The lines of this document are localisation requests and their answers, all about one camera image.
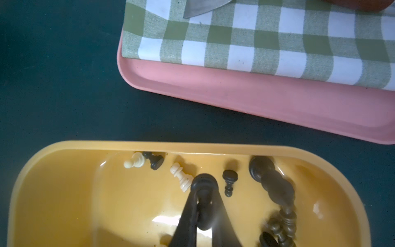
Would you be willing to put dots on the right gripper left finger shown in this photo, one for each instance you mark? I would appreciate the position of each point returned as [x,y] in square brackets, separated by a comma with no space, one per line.
[185,234]

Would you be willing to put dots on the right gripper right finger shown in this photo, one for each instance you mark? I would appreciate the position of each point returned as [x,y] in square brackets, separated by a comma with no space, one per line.
[223,232]

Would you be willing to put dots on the black chess piece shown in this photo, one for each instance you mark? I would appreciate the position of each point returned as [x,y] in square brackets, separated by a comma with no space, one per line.
[204,186]
[280,190]
[267,240]

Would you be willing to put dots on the white chess pawn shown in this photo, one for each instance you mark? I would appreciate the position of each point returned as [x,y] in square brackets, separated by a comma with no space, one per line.
[137,160]

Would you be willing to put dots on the dark chess piece tall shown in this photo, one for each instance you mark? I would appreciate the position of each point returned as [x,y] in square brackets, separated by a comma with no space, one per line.
[288,219]

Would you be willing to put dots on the yellow plastic storage box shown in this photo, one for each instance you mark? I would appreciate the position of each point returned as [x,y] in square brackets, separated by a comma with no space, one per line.
[78,194]

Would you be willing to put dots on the pink tray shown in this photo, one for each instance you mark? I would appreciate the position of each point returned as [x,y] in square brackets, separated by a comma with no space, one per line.
[353,111]

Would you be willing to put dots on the green checkered cloth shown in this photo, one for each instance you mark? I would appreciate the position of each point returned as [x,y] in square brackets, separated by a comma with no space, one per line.
[311,40]

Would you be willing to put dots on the spatula with wooden handle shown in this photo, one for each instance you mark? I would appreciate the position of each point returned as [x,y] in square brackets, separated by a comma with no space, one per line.
[198,7]

